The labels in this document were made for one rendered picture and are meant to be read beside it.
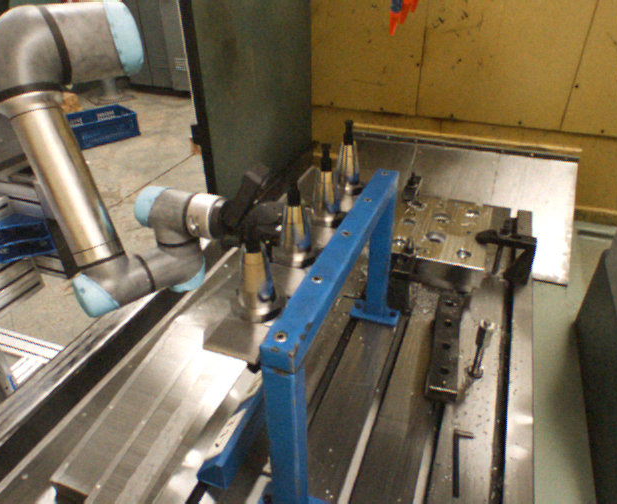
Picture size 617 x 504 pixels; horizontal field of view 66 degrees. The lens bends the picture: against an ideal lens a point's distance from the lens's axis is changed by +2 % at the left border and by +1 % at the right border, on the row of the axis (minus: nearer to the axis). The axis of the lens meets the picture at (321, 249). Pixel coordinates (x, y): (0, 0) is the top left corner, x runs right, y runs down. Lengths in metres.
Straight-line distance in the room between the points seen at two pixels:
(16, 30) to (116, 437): 0.76
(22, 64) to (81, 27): 0.11
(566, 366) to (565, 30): 1.12
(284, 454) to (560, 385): 0.92
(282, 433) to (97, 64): 0.64
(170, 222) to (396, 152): 1.36
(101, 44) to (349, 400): 0.71
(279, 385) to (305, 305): 0.09
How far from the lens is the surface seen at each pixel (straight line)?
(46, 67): 0.87
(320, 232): 0.67
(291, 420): 0.55
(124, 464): 1.07
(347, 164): 0.77
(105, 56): 0.90
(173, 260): 0.87
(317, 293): 0.54
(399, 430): 0.83
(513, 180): 1.96
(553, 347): 1.48
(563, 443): 1.27
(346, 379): 0.88
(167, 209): 0.82
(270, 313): 0.52
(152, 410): 1.11
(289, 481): 0.65
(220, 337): 0.51
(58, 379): 1.15
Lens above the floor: 1.56
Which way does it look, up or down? 33 degrees down
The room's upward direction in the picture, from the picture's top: straight up
